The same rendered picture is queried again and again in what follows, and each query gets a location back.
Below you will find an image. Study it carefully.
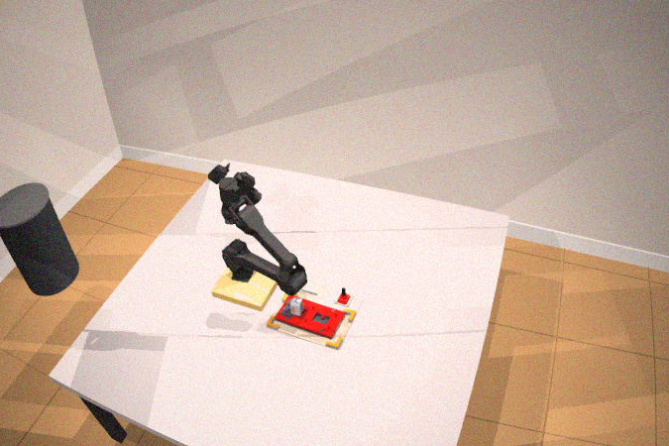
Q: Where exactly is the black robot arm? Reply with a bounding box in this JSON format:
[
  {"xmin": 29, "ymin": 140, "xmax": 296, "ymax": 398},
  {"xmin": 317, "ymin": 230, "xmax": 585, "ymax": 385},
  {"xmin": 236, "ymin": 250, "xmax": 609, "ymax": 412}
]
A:
[{"xmin": 218, "ymin": 171, "xmax": 307, "ymax": 296}]

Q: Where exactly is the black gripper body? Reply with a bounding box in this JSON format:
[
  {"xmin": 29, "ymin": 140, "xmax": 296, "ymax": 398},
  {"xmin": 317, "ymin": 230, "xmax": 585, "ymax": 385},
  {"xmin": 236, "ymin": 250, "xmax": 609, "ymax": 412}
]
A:
[{"xmin": 208, "ymin": 165, "xmax": 262, "ymax": 205}]

